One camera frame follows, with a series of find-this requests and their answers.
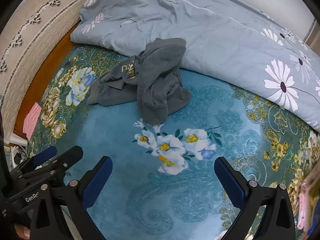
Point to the teal floral bed sheet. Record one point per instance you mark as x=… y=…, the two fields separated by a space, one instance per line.
x=120 y=135

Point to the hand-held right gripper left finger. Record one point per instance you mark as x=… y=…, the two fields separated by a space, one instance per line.
x=97 y=182

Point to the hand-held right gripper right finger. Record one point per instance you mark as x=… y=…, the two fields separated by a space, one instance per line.
x=230 y=182

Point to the grey sweatshirt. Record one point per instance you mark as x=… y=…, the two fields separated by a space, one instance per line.
x=152 y=80

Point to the person's left hand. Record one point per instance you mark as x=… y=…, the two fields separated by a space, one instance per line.
x=22 y=232

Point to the wooden bed frame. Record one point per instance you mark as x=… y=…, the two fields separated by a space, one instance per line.
x=42 y=80

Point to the grey-blue floral duvet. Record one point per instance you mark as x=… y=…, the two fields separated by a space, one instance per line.
x=200 y=35

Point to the pink patterned cloth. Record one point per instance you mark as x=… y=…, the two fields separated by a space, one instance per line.
x=305 y=205

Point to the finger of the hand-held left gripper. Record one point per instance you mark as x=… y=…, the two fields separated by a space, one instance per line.
x=71 y=155
x=45 y=155

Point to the beige quilted headboard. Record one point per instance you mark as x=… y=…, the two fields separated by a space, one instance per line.
x=32 y=42

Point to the pink textured cloth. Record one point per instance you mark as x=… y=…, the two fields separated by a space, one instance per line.
x=31 y=121

